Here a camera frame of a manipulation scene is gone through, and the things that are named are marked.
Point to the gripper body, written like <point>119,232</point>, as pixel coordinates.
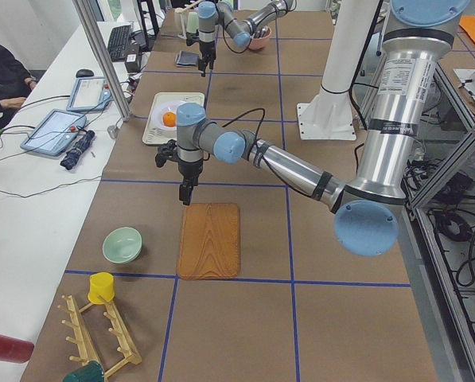
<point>188,170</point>
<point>206,48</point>

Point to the orange fruit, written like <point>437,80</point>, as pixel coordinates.
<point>169,119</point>

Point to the white plate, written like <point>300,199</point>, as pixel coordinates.
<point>163,107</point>

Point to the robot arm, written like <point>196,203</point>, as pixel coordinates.
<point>211,14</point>
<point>417,35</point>

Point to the cream plastic tray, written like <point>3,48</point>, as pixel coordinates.
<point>153,136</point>

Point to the brown wooden tray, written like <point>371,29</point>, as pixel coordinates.
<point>210,242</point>

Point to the dark folded cloth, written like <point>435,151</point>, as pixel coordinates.
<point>186,59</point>

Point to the green cup on rack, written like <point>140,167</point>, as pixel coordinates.
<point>192,22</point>

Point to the pink bowl with ice cubes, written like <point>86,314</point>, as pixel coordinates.
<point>260,38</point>

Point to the black box on desk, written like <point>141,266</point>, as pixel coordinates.
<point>133,62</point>

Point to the green ceramic bowl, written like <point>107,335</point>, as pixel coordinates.
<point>122,245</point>

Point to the black keyboard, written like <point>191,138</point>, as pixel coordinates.
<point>118,42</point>

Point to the small metal cup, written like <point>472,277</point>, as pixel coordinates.
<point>113,131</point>

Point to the folded dark blue umbrella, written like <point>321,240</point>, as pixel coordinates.
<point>74,154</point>

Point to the teach pendant far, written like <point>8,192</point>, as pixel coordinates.
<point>89,94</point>

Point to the teach pendant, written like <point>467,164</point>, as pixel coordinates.
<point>54,133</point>
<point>89,94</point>

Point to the black computer mouse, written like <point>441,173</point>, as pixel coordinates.
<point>84,73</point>

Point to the yellow cup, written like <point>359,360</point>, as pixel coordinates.
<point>101,288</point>

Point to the teach pendant near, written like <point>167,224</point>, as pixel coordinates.
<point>54,133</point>

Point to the wooden cup rack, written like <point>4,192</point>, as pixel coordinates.
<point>88,354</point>

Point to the seated person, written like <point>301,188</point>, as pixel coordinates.
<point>16,84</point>

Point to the dark green cup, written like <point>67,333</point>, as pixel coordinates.
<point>91,372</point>

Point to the red bottle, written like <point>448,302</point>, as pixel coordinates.
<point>15,350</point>

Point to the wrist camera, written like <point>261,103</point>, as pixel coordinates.
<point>166,152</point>
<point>192,39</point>

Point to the aluminium frame post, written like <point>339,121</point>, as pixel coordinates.
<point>98,47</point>

